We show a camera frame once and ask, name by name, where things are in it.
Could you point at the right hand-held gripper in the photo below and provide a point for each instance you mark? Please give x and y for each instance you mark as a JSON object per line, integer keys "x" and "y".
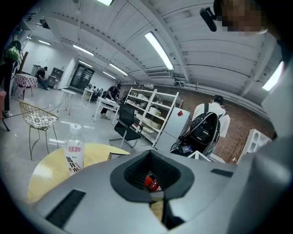
{"x": 272, "y": 171}

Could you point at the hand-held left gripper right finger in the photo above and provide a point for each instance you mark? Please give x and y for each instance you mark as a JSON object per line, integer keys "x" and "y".
{"x": 213, "y": 194}

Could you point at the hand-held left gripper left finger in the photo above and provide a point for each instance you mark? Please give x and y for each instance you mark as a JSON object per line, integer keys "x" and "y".
{"x": 96, "y": 205}

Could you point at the small red bottle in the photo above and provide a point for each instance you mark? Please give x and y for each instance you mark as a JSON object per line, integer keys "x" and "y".
{"x": 152, "y": 182}

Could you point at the white cabinet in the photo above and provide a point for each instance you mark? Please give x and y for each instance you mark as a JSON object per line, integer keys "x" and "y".
{"x": 254, "y": 141}

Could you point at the round wooden table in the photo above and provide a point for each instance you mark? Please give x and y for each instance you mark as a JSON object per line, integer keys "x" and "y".
{"x": 52, "y": 169}

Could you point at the clear plastic water bottle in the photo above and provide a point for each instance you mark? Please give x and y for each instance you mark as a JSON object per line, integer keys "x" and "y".
{"x": 74, "y": 150}

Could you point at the grey refrigerator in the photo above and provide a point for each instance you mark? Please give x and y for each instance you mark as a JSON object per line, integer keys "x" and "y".
{"x": 174, "y": 128}

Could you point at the black office chair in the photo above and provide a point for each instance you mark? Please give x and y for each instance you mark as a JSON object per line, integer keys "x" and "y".
{"x": 127, "y": 114}

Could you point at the white desk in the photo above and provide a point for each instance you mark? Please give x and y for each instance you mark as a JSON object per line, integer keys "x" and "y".
{"x": 88, "y": 90}
{"x": 107, "y": 104}

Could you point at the white round side table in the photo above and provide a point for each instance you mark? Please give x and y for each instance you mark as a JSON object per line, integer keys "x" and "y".
{"x": 68, "y": 91}

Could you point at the white shelf unit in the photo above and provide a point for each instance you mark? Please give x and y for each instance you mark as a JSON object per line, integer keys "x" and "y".
{"x": 155, "y": 90}

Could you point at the dark glass door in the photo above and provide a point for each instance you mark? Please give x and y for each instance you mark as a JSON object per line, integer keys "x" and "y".
{"x": 81, "y": 76}

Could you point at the ceiling air vent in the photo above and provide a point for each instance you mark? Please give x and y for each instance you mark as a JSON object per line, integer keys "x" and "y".
{"x": 159, "y": 74}

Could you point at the grey metal cabinet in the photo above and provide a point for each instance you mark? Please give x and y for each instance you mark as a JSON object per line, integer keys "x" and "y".
{"x": 56, "y": 77}

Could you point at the checkered cloth table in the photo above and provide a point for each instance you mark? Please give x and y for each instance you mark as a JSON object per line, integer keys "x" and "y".
{"x": 25, "y": 80}

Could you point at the ceiling strip lights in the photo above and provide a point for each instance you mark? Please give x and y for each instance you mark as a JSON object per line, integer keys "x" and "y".
{"x": 160, "y": 52}

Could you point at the person's face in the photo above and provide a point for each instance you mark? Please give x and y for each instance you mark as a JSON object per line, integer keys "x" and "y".
{"x": 242, "y": 18}

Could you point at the black head camera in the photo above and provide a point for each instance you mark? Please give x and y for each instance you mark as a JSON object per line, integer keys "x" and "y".
{"x": 208, "y": 18}

